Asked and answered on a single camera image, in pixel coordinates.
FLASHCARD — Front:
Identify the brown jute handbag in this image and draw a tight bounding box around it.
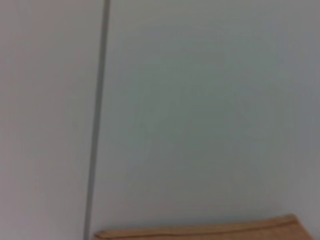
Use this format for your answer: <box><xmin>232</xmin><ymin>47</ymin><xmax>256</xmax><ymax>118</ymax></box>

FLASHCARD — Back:
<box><xmin>93</xmin><ymin>213</ymin><xmax>317</xmax><ymax>240</ymax></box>

